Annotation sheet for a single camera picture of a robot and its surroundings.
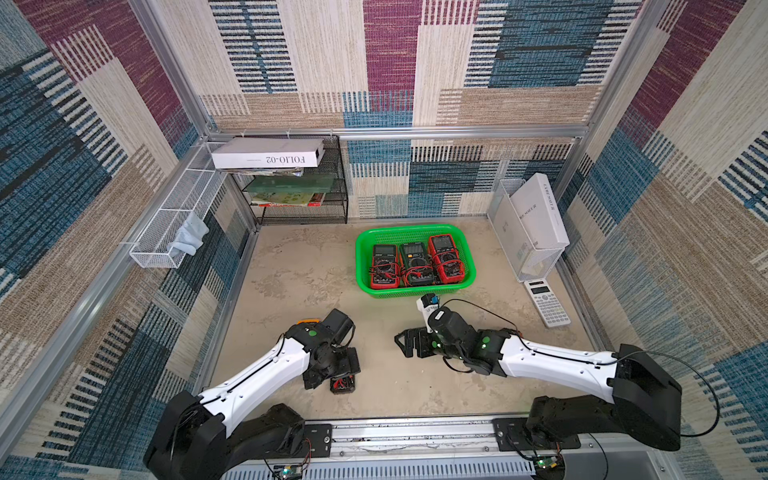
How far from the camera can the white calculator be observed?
935 mm

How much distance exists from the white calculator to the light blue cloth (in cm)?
97

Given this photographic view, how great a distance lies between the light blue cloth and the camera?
2.18 feet
